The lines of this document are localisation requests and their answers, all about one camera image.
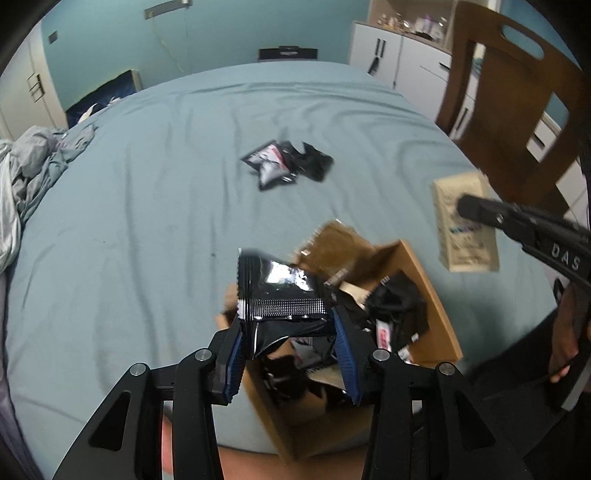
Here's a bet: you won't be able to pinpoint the brown snack packet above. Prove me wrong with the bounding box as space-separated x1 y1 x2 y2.
295 220 376 283

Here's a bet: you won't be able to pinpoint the beige snack packet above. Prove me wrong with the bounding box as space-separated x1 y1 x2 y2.
431 172 501 273

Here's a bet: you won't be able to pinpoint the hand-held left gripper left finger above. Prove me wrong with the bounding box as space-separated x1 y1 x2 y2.
53 318 245 480

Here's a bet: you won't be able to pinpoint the dark blue box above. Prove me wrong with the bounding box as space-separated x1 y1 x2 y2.
65 69 141 129

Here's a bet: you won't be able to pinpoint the cardboard box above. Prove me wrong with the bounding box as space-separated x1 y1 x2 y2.
215 240 464 462

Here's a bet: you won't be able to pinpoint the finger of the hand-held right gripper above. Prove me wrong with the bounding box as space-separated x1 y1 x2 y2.
456 194 548 247

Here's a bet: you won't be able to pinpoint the red label snack packet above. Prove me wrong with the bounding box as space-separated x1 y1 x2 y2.
374 318 416 357

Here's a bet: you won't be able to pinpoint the person's right hand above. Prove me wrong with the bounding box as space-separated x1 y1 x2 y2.
549 279 583 385

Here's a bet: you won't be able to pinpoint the white cabinet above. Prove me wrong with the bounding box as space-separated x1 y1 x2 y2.
348 21 587 217

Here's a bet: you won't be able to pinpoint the black white snack packet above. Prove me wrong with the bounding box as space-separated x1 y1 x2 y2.
241 141 298 191

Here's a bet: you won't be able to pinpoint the white wardrobe door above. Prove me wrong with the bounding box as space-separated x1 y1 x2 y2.
0 25 68 139

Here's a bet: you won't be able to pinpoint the glossy black snack packet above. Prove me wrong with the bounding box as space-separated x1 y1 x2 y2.
263 342 352 409
365 272 428 342
235 248 340 361
295 142 334 182

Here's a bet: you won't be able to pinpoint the metal wall fixture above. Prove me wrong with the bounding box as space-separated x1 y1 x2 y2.
144 0 192 20

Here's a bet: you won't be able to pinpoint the black bag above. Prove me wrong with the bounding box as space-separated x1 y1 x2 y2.
257 46 319 62

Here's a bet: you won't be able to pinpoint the wooden chair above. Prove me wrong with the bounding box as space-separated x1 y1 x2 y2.
435 0 585 208

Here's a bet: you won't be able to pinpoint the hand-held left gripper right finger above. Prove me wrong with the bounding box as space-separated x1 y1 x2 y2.
331 305 532 480

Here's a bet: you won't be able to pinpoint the yellow hanging cord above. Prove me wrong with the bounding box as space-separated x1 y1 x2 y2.
157 18 186 73

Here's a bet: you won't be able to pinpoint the bed with teal sheet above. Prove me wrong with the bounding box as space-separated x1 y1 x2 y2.
4 60 559 453

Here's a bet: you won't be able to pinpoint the crumpled grey blanket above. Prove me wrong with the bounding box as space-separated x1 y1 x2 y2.
0 124 98 273

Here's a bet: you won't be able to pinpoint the small bottles on cabinet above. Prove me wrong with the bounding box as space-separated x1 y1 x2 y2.
379 13 450 41

